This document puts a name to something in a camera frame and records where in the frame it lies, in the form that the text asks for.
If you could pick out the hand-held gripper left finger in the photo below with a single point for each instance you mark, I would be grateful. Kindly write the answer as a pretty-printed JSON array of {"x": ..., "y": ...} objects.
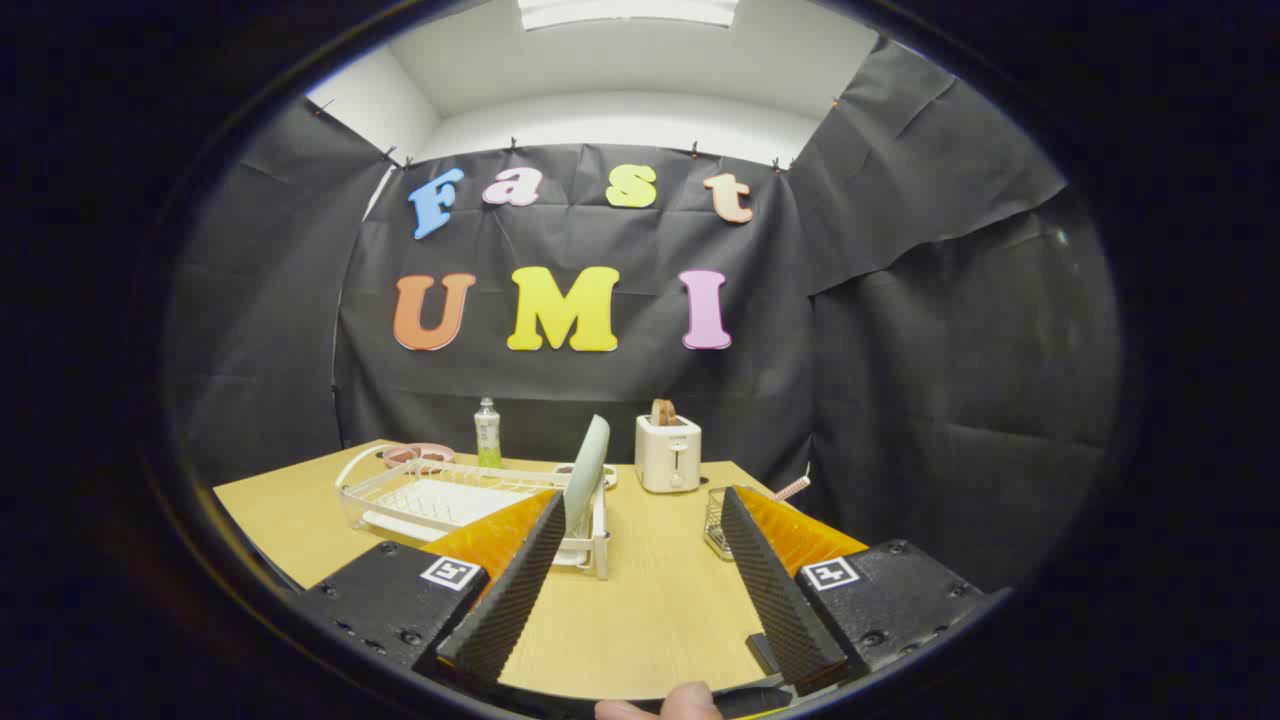
[{"x": 510, "y": 590}]

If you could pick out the cream toaster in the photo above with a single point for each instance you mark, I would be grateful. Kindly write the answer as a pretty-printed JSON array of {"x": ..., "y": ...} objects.
[{"x": 668, "y": 455}]

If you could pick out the pale green plate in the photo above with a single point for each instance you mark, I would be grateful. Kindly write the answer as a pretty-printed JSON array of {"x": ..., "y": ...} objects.
[{"x": 586, "y": 470}]

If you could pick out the pink plate with food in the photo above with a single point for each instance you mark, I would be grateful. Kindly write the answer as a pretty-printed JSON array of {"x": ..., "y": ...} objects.
[{"x": 418, "y": 454}]

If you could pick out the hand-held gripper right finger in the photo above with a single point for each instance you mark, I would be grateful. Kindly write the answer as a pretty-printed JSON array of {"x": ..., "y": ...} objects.
[{"x": 775, "y": 590}]

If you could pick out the brown bread slice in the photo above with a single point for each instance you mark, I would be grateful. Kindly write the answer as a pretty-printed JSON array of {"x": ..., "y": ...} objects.
[{"x": 663, "y": 412}]

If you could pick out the white drain tray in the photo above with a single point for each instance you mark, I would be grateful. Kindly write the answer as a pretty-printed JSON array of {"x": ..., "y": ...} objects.
[{"x": 450, "y": 500}]

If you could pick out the white divided sauce dish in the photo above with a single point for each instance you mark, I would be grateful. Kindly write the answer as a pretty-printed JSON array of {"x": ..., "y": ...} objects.
[{"x": 609, "y": 478}]

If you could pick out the ceiling light panel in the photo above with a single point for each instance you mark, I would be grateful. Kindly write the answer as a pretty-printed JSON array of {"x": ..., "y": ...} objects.
[{"x": 625, "y": 10}]

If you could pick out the green liquid clear bottle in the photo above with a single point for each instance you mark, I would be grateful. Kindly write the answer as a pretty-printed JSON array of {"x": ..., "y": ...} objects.
[{"x": 488, "y": 435}]

